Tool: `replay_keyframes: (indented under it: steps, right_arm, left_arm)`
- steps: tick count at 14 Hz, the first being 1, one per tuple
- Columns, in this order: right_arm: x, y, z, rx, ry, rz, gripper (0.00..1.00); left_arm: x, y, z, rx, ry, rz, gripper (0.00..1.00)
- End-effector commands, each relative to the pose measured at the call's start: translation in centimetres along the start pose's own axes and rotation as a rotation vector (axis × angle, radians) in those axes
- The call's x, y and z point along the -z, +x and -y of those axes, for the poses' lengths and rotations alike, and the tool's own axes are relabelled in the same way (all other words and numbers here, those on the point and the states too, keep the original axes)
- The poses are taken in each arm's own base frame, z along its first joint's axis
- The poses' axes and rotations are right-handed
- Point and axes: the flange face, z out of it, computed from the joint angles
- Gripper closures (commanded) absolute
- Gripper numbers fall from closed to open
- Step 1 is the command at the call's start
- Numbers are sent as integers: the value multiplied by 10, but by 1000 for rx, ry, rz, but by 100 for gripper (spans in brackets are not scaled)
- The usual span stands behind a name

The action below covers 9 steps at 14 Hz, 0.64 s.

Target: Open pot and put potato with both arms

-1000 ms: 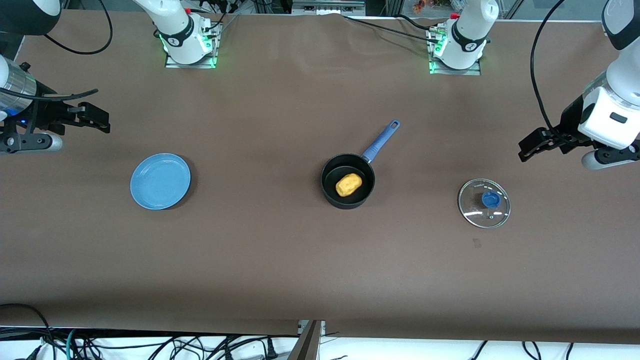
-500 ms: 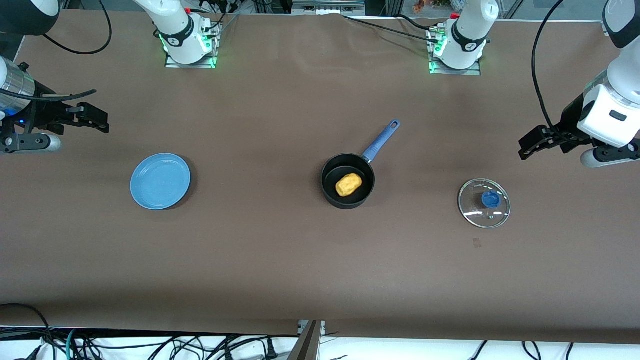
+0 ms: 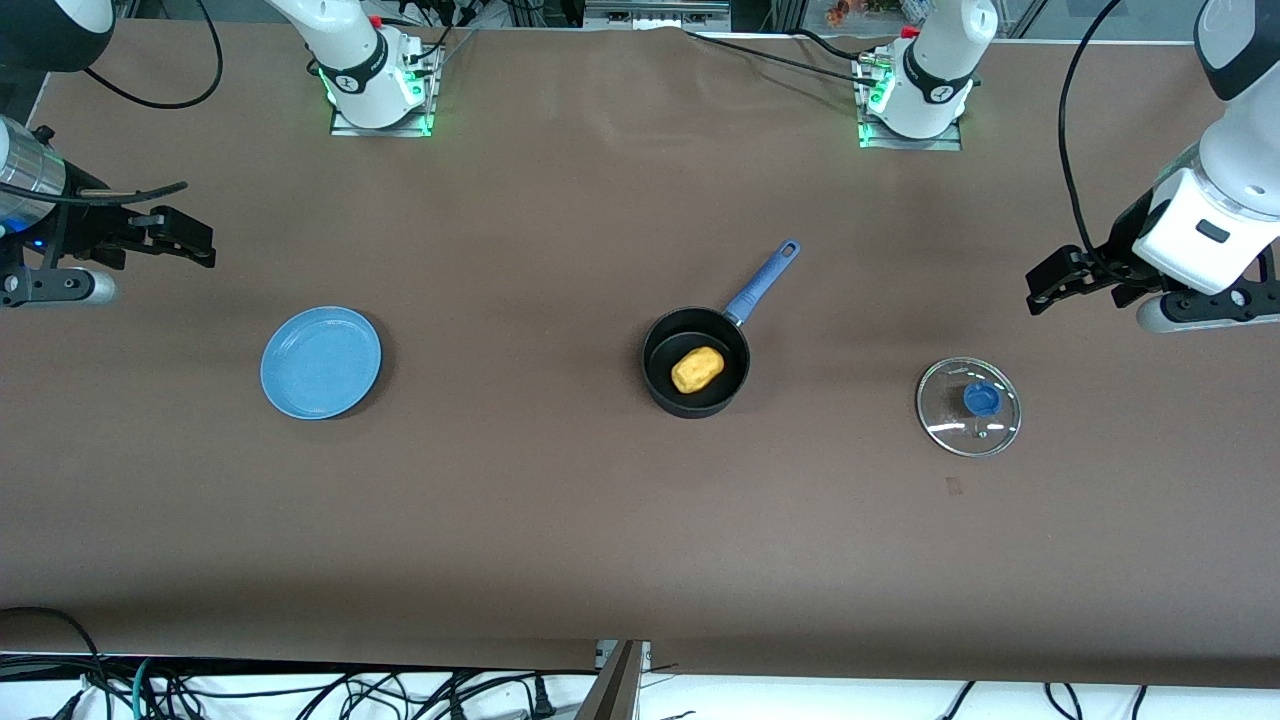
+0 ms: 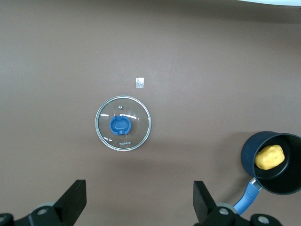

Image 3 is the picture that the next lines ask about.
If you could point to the aluminium profile bar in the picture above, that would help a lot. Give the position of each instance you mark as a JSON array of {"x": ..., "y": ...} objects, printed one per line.
[{"x": 612, "y": 685}]

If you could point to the glass lid with blue knob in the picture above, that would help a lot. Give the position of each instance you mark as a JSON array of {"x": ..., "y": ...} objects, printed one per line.
[{"x": 960, "y": 430}]

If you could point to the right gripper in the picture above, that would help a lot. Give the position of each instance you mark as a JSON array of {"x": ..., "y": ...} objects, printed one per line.
[{"x": 88, "y": 225}]

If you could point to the silver frame rail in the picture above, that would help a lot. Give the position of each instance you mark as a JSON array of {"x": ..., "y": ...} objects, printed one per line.
[{"x": 655, "y": 12}]

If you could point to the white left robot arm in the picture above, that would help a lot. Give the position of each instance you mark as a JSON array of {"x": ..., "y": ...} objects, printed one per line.
[{"x": 935, "y": 60}]

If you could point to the black power plug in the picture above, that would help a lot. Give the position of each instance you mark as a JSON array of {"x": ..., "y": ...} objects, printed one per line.
[{"x": 542, "y": 700}]

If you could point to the yellow potato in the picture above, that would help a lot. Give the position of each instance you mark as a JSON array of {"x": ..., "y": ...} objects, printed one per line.
[{"x": 698, "y": 369}]

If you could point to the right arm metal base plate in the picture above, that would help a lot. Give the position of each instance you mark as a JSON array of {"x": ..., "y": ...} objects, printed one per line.
[{"x": 345, "y": 131}]

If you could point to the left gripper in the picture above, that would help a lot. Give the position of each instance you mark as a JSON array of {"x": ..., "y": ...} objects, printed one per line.
[{"x": 1128, "y": 247}]

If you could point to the blue round plate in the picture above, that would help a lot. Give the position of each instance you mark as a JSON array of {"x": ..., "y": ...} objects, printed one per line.
[{"x": 320, "y": 362}]

